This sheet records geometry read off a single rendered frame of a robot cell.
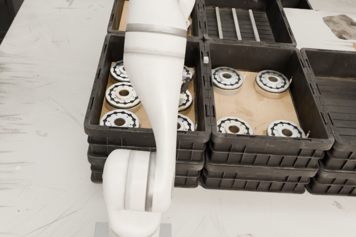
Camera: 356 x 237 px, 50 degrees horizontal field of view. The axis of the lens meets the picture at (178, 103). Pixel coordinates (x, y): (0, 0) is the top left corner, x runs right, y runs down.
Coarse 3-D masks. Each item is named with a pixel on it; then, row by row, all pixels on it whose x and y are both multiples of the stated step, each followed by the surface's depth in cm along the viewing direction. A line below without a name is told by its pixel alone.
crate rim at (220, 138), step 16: (208, 48) 115; (272, 48) 118; (288, 48) 118; (208, 64) 109; (304, 64) 113; (208, 80) 103; (320, 112) 98; (240, 144) 91; (256, 144) 91; (272, 144) 91; (288, 144) 91; (304, 144) 91; (320, 144) 91
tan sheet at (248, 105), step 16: (224, 96) 114; (240, 96) 115; (256, 96) 116; (288, 96) 117; (224, 112) 109; (240, 112) 110; (256, 112) 111; (272, 112) 111; (288, 112) 112; (256, 128) 106
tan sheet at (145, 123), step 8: (112, 64) 121; (192, 72) 121; (192, 80) 119; (192, 88) 116; (104, 96) 110; (192, 96) 113; (104, 104) 107; (104, 112) 105; (136, 112) 106; (144, 112) 107; (192, 112) 108; (144, 120) 104; (192, 120) 106
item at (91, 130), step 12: (108, 36) 114; (120, 36) 115; (96, 72) 102; (204, 72) 106; (96, 84) 98; (204, 84) 103; (204, 96) 99; (204, 108) 95; (84, 120) 89; (204, 120) 92; (96, 132) 88; (108, 132) 88; (120, 132) 88; (132, 132) 88; (144, 132) 88; (180, 132) 89; (192, 132) 89; (204, 132) 89
